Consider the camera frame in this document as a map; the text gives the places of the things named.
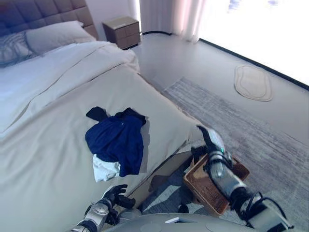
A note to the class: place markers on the brown wooden nightstand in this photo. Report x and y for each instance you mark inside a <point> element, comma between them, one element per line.
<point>122,31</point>

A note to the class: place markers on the navy blue garment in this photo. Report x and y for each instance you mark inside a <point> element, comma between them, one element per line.
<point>118,142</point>

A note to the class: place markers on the grey robot torso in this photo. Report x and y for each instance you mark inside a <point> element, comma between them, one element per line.
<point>173,222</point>

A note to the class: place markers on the white sheer curtain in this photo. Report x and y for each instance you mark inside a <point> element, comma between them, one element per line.
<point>177,18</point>

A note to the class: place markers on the white garment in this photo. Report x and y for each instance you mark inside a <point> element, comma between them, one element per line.
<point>104,168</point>

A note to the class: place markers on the beige oval floor mat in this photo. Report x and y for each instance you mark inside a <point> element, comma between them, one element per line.
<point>253,82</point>

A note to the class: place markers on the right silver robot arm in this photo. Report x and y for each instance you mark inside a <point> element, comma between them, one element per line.
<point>231,183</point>

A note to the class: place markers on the bed with beige duvet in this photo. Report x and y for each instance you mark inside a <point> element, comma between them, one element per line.
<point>67,116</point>

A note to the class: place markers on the grey patterned pillow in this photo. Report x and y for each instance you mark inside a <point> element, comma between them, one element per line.
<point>13,48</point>

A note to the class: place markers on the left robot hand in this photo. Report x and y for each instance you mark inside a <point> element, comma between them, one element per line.
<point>115,193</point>

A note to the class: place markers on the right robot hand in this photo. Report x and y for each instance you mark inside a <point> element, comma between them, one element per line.
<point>213,137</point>

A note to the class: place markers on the brown wicker basket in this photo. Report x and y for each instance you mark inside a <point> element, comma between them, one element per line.
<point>205,186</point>

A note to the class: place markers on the white pillow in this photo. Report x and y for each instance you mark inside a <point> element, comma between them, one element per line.
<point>56,36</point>

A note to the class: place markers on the grey striped area rug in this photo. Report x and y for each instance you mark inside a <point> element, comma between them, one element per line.
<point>241,145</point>

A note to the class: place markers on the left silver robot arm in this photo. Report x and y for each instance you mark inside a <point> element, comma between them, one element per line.
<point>95,215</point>

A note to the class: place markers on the brown tufted headboard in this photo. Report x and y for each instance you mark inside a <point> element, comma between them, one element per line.
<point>46,14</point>

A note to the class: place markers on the black garment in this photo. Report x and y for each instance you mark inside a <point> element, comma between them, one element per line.
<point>99,113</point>

